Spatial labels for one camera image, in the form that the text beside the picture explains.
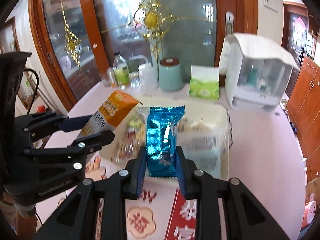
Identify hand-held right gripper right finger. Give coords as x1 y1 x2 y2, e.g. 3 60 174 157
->
175 145 290 240

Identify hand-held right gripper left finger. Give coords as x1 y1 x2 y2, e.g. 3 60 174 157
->
32 145 148 240

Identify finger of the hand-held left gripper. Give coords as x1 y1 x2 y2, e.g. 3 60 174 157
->
22 111 95 140
24 131 115 170

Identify blue foil snack packet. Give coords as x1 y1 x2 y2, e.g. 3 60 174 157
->
137 106 186 178

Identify orange and white oat packet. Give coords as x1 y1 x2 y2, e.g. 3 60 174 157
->
80 90 143 138

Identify white plastic bin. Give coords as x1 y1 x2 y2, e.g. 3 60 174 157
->
110 102 232 180

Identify person's left forearm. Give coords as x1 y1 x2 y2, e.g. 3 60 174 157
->
0 192 38 240

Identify small metal tin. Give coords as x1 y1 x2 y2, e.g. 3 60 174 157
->
107 67 118 87

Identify glass bottle with green label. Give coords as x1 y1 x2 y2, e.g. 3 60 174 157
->
113 52 130 87

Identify small clear glass jar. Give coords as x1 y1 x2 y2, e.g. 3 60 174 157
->
129 71 139 88

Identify small white pill bottle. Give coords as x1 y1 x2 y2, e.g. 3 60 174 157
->
138 65 147 85

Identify wooden framed glass door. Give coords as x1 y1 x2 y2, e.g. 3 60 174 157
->
29 0 258 110

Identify white squeeze bottle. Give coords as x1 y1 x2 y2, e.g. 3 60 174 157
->
130 55 158 90

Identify green tissue box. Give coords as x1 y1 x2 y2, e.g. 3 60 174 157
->
189 64 220 101

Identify teal canister with brown lid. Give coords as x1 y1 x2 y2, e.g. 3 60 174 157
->
159 57 184 91

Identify white desktop storage cabinet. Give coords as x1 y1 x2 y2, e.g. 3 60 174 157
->
219 33 300 111

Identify cardboard box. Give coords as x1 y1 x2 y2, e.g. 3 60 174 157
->
305 177 320 205

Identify pink appliance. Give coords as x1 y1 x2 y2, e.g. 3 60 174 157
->
301 200 317 229

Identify dark entry door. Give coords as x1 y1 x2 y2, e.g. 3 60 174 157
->
287 5 310 65

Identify black cable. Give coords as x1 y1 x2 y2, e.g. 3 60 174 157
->
24 68 40 113

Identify wooden framed wall niche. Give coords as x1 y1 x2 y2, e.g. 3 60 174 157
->
0 17 42 109

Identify wooden wall cabinet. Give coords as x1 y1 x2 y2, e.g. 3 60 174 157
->
285 32 320 180

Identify silver door handle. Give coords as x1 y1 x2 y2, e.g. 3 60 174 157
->
225 11 235 34

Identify white wall switch panel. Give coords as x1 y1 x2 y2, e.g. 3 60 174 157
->
262 0 279 13

